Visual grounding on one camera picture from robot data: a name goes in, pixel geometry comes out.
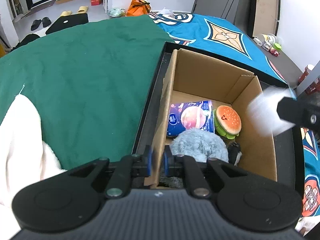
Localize burger plush toy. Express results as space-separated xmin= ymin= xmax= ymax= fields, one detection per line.
xmin=214 ymin=105 xmax=242 ymax=140

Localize grey bench mattress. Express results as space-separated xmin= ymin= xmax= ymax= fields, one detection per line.
xmin=249 ymin=38 xmax=302 ymax=89

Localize green cloth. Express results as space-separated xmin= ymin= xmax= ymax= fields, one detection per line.
xmin=1 ymin=15 xmax=170 ymax=170

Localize leaning black tray lid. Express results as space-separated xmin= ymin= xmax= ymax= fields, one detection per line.
xmin=248 ymin=0 xmax=280 ymax=37

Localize grey door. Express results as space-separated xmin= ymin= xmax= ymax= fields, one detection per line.
xmin=191 ymin=0 xmax=251 ymax=28

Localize purple tissue pack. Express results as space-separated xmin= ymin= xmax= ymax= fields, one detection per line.
xmin=167 ymin=100 xmax=215 ymax=138

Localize black slippers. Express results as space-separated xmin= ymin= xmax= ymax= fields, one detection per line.
xmin=30 ymin=17 xmax=52 ymax=31

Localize small white item black strap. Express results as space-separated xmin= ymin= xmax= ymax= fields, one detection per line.
xmin=227 ymin=141 xmax=243 ymax=167

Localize black stool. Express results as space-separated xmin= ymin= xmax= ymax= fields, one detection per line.
xmin=46 ymin=13 xmax=89 ymax=35

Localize black shallow tray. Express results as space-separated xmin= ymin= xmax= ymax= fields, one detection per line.
xmin=133 ymin=42 xmax=304 ymax=192

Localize fluffy grey-blue plush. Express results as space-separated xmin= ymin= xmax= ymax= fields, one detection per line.
xmin=159 ymin=127 xmax=230 ymax=189

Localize blue patterned blanket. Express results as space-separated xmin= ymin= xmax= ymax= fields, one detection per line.
xmin=149 ymin=12 xmax=319 ymax=217

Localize green lidded jar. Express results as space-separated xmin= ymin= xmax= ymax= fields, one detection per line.
xmin=273 ymin=43 xmax=282 ymax=51

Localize brown cardboard box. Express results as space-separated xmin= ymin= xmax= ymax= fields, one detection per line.
xmin=144 ymin=48 xmax=277 ymax=187

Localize orange bag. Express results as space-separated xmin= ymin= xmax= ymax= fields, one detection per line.
xmin=126 ymin=0 xmax=151 ymax=17

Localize yellow slippers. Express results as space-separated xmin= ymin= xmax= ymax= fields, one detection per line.
xmin=60 ymin=5 xmax=89 ymax=17

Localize white towel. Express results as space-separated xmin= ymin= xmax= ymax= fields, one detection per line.
xmin=1 ymin=94 xmax=64 ymax=239

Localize white fluff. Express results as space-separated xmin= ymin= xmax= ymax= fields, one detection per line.
xmin=247 ymin=86 xmax=295 ymax=137

